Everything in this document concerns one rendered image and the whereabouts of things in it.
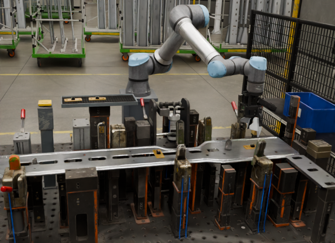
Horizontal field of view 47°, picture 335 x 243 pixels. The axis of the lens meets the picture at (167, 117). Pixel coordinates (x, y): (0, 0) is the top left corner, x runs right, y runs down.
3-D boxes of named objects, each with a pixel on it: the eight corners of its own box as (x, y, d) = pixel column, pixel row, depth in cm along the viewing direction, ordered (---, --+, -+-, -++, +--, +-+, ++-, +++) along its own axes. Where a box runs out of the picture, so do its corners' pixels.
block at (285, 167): (273, 229, 176) (282, 174, 167) (262, 215, 186) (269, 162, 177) (292, 226, 179) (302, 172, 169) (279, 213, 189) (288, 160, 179)
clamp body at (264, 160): (250, 236, 171) (259, 165, 159) (239, 220, 182) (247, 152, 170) (268, 233, 173) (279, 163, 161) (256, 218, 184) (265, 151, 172)
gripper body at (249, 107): (238, 114, 183) (241, 89, 179) (254, 113, 186) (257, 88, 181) (245, 119, 177) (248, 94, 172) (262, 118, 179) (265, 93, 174)
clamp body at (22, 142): (16, 212, 179) (8, 140, 167) (18, 199, 189) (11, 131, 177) (38, 210, 182) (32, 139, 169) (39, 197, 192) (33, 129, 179)
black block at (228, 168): (219, 234, 171) (225, 175, 161) (210, 220, 181) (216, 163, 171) (236, 232, 173) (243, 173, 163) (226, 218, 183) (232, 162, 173)
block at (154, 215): (153, 217, 180) (155, 161, 170) (147, 202, 192) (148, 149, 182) (164, 216, 182) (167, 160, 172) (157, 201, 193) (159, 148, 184)
